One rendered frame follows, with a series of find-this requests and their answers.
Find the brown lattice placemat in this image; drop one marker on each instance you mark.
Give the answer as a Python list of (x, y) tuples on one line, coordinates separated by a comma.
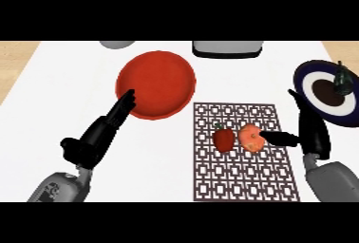
[(243, 158)]

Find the orange squash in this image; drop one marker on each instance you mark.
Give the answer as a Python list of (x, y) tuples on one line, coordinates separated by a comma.
[(250, 137)]

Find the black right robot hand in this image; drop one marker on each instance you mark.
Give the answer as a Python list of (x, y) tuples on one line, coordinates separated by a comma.
[(312, 133)]

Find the red bell pepper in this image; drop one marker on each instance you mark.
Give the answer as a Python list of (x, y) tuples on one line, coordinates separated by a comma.
[(224, 139)]

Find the blue and white plate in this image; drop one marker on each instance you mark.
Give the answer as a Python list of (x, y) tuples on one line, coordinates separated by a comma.
[(318, 91)]

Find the grey round object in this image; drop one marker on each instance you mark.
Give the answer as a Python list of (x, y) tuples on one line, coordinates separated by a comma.
[(117, 44)]

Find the dark green vegetable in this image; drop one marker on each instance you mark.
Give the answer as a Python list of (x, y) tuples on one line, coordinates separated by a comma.
[(343, 82)]

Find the grey and black appliance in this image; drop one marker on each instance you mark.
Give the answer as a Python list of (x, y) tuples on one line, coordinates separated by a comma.
[(228, 49)]

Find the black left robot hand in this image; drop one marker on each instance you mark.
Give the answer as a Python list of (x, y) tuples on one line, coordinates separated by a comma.
[(97, 136)]

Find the red bowl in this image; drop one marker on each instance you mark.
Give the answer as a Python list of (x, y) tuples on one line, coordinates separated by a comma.
[(156, 84)]

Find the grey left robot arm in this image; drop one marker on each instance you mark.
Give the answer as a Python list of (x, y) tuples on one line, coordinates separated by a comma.
[(63, 186)]

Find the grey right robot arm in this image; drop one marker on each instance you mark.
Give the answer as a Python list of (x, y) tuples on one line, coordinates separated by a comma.
[(330, 180)]

